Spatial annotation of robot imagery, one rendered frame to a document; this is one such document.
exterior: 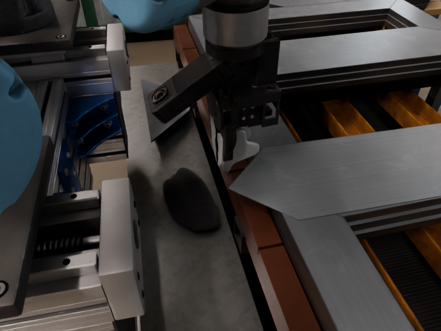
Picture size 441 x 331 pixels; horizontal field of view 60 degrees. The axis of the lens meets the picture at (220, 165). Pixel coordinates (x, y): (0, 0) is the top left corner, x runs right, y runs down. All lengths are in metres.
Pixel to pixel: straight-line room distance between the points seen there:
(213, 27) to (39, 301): 0.33
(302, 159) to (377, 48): 0.53
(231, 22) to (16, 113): 0.28
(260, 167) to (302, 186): 0.08
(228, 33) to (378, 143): 0.44
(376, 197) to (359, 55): 0.52
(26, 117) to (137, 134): 0.87
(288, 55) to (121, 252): 0.77
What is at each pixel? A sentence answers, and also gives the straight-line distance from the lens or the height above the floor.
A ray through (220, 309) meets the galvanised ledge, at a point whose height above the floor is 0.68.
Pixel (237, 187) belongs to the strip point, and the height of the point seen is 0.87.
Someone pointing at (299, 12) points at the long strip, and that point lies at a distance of 1.34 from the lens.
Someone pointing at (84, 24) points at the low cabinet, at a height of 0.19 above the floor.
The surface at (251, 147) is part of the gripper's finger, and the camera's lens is 0.55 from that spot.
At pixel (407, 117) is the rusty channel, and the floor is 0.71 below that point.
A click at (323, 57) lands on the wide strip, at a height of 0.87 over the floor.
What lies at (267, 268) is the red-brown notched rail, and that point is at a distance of 0.59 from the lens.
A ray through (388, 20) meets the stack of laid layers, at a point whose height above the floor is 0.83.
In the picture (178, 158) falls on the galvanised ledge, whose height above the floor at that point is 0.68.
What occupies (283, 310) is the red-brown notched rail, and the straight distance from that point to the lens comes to 0.56.
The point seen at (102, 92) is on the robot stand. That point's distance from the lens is 0.83.
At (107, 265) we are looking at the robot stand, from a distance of 0.40.
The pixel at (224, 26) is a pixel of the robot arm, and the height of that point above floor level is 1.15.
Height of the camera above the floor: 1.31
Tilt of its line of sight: 42 degrees down
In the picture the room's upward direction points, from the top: straight up
